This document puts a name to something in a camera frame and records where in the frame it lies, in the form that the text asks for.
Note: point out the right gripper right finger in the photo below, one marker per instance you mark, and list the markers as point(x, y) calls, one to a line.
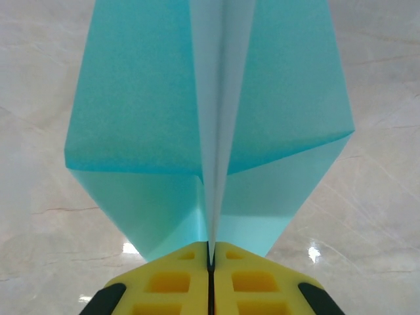
point(256, 288)

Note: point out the teal cloth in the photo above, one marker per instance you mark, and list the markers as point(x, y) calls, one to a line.
point(131, 98)

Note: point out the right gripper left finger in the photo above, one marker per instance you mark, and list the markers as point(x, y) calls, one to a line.
point(164, 288)

